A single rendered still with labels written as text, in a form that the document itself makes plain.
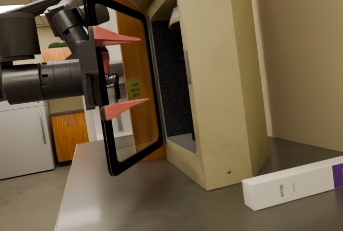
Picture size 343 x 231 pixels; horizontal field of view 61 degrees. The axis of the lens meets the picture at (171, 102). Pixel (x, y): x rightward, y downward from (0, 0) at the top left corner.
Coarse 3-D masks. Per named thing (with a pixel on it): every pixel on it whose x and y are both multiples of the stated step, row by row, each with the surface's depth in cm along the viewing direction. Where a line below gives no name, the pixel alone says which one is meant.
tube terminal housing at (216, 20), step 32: (160, 0) 73; (192, 0) 59; (224, 0) 61; (192, 32) 60; (224, 32) 61; (192, 64) 60; (224, 64) 62; (256, 64) 77; (160, 96) 88; (192, 96) 61; (224, 96) 62; (256, 96) 74; (224, 128) 62; (256, 128) 71; (192, 160) 67; (224, 160) 62; (256, 160) 68
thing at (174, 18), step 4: (176, 4) 72; (176, 8) 71; (172, 12) 74; (176, 12) 71; (172, 16) 72; (176, 16) 70; (172, 20) 72; (176, 20) 70; (172, 24) 72; (176, 24) 79; (172, 28) 78; (176, 28) 80; (180, 28) 81
